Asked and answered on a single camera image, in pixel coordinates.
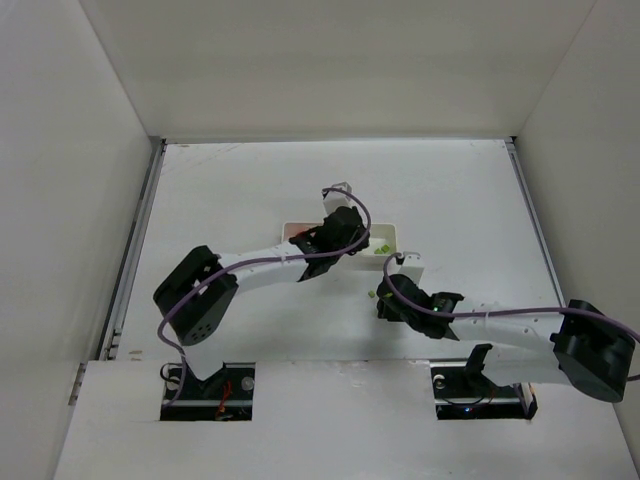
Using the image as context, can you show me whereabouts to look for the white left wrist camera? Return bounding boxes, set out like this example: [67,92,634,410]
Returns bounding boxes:
[322,182,352,215]

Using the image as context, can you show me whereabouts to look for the aluminium frame rail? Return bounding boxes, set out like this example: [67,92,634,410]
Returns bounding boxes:
[505,137,565,306]
[68,136,167,407]

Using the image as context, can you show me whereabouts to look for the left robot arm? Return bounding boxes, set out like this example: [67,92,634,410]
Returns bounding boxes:
[153,206,371,381]

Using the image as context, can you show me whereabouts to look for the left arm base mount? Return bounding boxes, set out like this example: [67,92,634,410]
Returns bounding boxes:
[160,363,256,422]

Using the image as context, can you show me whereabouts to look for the left aluminium frame rail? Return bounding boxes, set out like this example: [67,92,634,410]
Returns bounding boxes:
[68,136,167,407]

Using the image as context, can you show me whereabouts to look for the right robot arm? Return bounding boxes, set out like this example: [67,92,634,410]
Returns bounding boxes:
[376,274,639,403]

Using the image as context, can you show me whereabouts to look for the white divided sorting tray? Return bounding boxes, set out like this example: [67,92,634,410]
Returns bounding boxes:
[281,222,397,270]

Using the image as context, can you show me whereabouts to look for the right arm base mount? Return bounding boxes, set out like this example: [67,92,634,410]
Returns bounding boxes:
[430,344,538,421]

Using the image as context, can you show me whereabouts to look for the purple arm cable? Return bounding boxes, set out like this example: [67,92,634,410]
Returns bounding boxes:
[156,187,372,406]
[381,253,640,381]

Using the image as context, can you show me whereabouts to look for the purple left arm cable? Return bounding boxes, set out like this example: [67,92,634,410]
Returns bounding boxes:
[156,187,372,406]

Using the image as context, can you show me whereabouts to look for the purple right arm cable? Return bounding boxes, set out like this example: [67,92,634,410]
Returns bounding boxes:
[381,253,640,381]

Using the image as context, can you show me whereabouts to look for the right aluminium frame rail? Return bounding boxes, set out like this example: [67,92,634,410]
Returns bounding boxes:
[505,137,565,306]

